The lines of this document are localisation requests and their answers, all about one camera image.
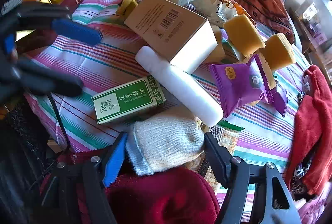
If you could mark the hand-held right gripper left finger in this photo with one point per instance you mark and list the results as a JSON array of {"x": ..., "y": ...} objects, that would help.
[{"x": 114, "y": 161}]

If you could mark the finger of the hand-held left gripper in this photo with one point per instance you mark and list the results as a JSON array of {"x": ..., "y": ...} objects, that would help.
[
  {"x": 77, "y": 30},
  {"x": 51, "y": 83}
]

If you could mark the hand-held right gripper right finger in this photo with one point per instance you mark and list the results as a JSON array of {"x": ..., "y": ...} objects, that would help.
[{"x": 217, "y": 161}]

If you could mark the green edged cracker packet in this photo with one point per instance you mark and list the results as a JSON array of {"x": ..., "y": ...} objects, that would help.
[{"x": 228, "y": 138}]

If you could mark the grey sock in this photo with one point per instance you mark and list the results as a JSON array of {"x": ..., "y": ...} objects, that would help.
[{"x": 166, "y": 141}]

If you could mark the yellow sponge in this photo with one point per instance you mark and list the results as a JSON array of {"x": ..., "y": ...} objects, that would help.
[
  {"x": 241, "y": 31},
  {"x": 267, "y": 70},
  {"x": 280, "y": 52}
]

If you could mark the striped bed sheet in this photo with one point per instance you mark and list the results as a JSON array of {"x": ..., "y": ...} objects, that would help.
[{"x": 77, "y": 57}]

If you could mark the mustard yellow sock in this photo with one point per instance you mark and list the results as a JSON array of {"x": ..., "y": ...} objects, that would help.
[{"x": 127, "y": 4}]

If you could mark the maroon fleece garment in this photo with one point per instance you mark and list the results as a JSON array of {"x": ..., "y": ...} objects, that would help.
[{"x": 160, "y": 198}]

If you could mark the green and white box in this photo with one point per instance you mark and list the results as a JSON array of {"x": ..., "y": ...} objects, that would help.
[{"x": 122, "y": 102}]

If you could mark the large purple snack packet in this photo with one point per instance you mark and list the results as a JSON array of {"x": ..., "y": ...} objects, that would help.
[{"x": 238, "y": 83}]

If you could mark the black white patterned cloth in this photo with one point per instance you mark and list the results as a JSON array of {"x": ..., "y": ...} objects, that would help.
[{"x": 302, "y": 174}]

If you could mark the white plastic bottle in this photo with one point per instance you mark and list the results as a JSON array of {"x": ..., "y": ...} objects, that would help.
[{"x": 179, "y": 83}]

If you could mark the small purple snack packet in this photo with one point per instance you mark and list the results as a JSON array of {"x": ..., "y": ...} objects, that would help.
[{"x": 280, "y": 99}]

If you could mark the beige cardboard box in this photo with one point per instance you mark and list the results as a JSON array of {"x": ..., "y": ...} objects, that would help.
[{"x": 168, "y": 31}]

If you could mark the red cloth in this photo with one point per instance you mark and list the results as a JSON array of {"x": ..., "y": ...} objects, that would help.
[{"x": 311, "y": 122}]

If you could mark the green white snack packet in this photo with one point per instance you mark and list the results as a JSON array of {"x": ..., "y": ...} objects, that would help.
[{"x": 232, "y": 50}]

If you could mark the white and orange snack bag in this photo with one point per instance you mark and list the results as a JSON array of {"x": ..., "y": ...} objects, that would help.
[{"x": 215, "y": 8}]

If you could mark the row of small boxes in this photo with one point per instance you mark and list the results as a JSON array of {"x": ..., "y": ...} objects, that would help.
[{"x": 311, "y": 24}]

